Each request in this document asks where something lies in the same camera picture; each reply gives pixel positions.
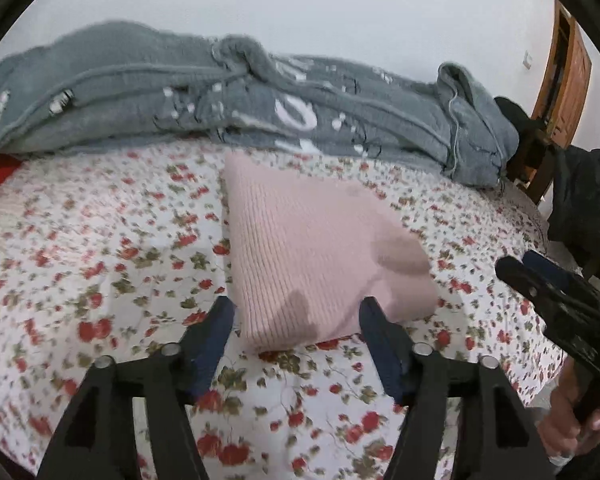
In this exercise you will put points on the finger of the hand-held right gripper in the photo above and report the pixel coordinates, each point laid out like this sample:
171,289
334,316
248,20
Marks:
552,272
525,280

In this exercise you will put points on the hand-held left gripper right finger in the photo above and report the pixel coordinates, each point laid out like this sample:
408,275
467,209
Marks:
380,350

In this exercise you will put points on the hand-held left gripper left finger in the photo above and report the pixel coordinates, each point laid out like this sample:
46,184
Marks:
214,345

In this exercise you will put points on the pink knit sweater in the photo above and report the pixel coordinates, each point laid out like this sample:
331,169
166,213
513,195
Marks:
310,265

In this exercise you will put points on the person's right hand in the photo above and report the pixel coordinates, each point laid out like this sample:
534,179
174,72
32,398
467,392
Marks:
560,425

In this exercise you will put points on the black jacket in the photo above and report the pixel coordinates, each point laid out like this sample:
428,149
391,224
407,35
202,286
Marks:
587,200

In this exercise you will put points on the wooden chair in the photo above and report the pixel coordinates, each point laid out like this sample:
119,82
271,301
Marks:
532,165

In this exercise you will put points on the floral bed sheet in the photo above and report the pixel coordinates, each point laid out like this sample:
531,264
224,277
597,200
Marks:
105,270

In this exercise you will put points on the dark cloth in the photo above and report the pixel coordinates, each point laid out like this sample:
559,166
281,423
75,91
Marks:
512,112

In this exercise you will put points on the wooden door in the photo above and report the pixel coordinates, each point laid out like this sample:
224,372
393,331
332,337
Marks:
562,75

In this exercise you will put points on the grey fleece blanket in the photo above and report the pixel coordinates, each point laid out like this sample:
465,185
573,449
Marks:
180,95

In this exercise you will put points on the white wall switch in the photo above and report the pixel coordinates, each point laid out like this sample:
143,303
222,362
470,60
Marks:
528,58

